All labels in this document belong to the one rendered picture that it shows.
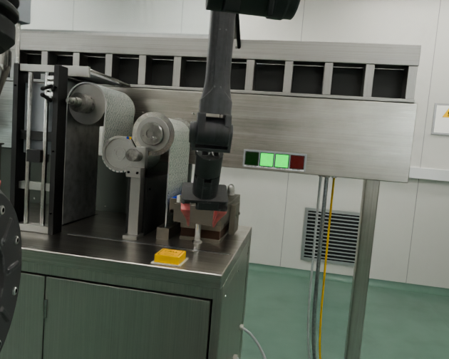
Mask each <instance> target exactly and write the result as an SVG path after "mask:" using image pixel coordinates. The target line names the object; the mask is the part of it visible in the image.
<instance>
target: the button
mask: <svg viewBox="0 0 449 359"><path fill-rule="evenodd" d="M185 256H186V251H180V250H174V249H161V250H160V251H159V252H158V253H156V254H155V260H154V262H160V263H165V264H175V265H179V264H180V263H181V262H183V261H184V260H185Z"/></svg>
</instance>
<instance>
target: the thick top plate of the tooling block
mask: <svg viewBox="0 0 449 359"><path fill-rule="evenodd" d="M235 201H237V202H239V201H240V194H235V195H228V205H227V213H226V214H225V215H224V216H223V217H222V218H221V219H220V220H219V221H218V222H217V223H216V225H215V227H220V226H222V225H223V224H224V223H225V222H226V221H227V220H228V219H229V215H230V206H231V204H232V203H233V202H235ZM213 214H214V211H210V210H197V209H195V203H191V204H190V224H201V225H208V226H212V220H213ZM173 221H174V222H184V223H187V221H186V218H185V217H184V215H183V213H182V212H181V203H178V202H176V203H174V214H173Z"/></svg>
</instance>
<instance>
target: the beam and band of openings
mask: <svg viewBox="0 0 449 359"><path fill-rule="evenodd" d="M240 41H241V47H240V49H238V48H235V46H237V39H234V41H233V50H232V66H231V74H230V92H231V93H238V94H251V95H275V96H289V97H302V98H327V99H340V100H365V101H378V102H392V103H414V102H415V100H414V95H415V89H416V77H417V71H418V66H419V62H420V50H421V45H410V44H387V43H342V42H318V41H273V40H250V39H240ZM207 47H208V38H182V37H159V36H114V35H90V34H67V33H22V32H21V44H20V63H21V64H37V65H52V66H54V65H60V66H89V67H91V69H92V70H95V71H98V72H99V73H103V74H105V75H107V76H110V77H113V78H116V79H118V80H121V81H124V82H126V83H129V84H130V87H127V86H124V85H123V86H119V85H115V86H111V85H106V84H99V85H103V86H110V87H123V88H148V89H161V90H186V91H200V92H202V91H203V88H204V84H205V74H206V65H207V62H205V61H207ZM35 54H39V55H35ZM89 56H90V57H89ZM104 57H105V58H104ZM137 58H139V59H137ZM154 59H158V60H154ZM171 60H173V61H171ZM257 63H260V64H257ZM273 64H277V65H273ZM342 67H345V68H342ZM375 68H380V69H375ZM392 69H397V70H392Z"/></svg>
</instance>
